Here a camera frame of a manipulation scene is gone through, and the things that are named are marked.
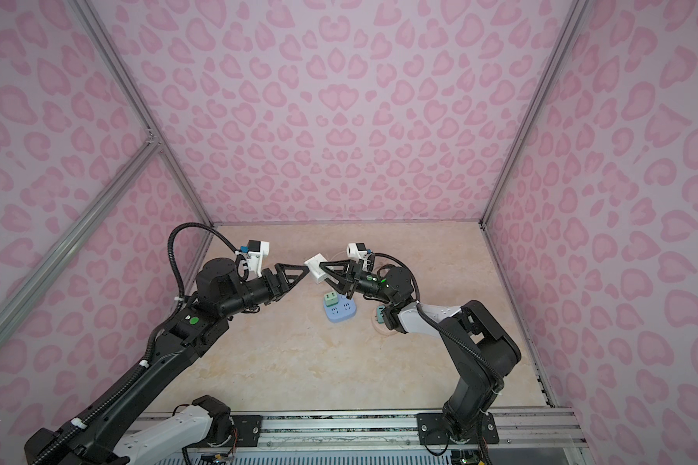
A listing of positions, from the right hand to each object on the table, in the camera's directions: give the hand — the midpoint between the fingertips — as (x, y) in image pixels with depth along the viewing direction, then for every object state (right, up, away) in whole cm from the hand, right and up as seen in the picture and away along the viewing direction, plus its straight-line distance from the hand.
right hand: (318, 272), depth 68 cm
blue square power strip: (+5, -14, +25) cm, 29 cm away
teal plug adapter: (+16, -14, +20) cm, 29 cm away
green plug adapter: (+1, -10, +23) cm, 25 cm away
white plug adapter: (-2, +2, +3) cm, 3 cm away
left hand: (-2, -1, -1) cm, 3 cm away
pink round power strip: (+16, -18, +20) cm, 32 cm away
